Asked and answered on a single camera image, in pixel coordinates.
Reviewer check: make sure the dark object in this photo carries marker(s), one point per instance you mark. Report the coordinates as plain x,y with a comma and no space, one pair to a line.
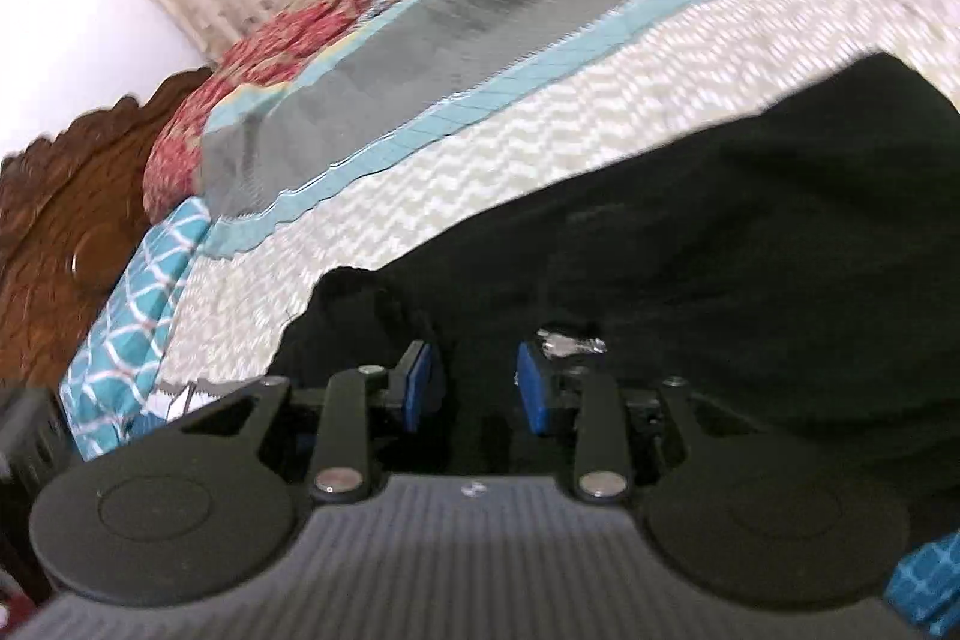
26,460

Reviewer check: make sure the teal patterned pillow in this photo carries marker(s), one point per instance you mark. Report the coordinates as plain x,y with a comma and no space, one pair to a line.
127,340

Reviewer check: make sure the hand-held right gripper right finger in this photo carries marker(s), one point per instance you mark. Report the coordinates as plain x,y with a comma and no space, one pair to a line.
531,394

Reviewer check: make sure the teal checked cloth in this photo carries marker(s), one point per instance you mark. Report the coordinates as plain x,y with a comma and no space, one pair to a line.
926,584

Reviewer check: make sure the chevron and grey bed sheet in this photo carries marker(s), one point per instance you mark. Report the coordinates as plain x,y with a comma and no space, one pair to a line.
525,108

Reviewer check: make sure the carved wooden headboard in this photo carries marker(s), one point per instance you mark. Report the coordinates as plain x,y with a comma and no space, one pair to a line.
75,220

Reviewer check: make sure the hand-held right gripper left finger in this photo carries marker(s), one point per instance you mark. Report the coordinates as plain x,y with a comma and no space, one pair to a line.
421,385

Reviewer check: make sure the black pants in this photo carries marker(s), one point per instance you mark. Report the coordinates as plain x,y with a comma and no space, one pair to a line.
712,235

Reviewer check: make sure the red floral quilt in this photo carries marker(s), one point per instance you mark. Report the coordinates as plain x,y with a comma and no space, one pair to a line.
285,55

